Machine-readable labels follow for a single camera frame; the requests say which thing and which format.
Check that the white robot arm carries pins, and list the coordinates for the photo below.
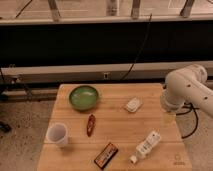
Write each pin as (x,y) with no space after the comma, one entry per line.
(187,84)

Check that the red chili pepper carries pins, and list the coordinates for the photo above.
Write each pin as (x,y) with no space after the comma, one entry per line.
(90,124)

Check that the brown chocolate bar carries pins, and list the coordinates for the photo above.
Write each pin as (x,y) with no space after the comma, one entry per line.
(104,157)

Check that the green bowl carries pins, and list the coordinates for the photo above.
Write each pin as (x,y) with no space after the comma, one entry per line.
(83,97)

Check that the white plastic cup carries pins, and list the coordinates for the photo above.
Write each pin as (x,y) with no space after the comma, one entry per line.
(57,134)

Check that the white plastic bottle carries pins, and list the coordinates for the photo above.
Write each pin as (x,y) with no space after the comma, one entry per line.
(145,147)

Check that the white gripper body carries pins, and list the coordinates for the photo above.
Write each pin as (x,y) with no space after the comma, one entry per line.
(170,102)

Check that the grey metal rail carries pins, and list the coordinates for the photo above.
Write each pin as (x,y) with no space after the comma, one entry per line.
(96,72)

